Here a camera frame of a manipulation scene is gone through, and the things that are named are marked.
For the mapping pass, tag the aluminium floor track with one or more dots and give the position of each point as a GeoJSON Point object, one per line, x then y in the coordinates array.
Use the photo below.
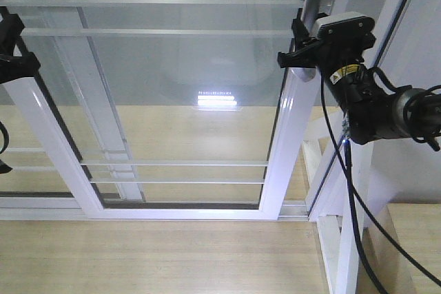
{"type": "Point", "coordinates": [293, 210]}

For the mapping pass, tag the green circuit board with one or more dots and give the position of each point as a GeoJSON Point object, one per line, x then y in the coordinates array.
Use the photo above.
{"type": "Point", "coordinates": [345, 129]}

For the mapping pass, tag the white sliding glass door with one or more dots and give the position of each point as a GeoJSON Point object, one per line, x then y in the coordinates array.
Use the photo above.
{"type": "Point", "coordinates": [212, 55]}

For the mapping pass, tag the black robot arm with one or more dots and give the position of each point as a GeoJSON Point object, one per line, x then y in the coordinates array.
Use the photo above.
{"type": "Point", "coordinates": [415, 111]}

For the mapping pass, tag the plywood base platform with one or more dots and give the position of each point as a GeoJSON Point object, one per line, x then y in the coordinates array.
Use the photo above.
{"type": "Point", "coordinates": [184, 256]}

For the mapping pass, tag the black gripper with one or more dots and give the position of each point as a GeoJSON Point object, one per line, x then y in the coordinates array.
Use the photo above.
{"type": "Point", "coordinates": [338, 55]}

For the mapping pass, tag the white triangular support brace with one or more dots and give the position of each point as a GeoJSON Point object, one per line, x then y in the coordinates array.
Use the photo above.
{"type": "Point", "coordinates": [328, 206]}

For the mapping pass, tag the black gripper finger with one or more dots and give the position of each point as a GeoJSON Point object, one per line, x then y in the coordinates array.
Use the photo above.
{"type": "Point", "coordinates": [15, 67]}

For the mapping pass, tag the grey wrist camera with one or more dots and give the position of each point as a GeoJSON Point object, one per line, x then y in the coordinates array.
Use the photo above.
{"type": "Point", "coordinates": [347, 25]}

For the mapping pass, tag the fixed white glass panel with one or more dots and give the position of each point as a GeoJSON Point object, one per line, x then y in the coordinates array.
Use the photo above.
{"type": "Point", "coordinates": [77, 96]}

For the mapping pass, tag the light wooden box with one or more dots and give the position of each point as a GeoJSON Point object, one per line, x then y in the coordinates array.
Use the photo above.
{"type": "Point", "coordinates": [416, 227]}

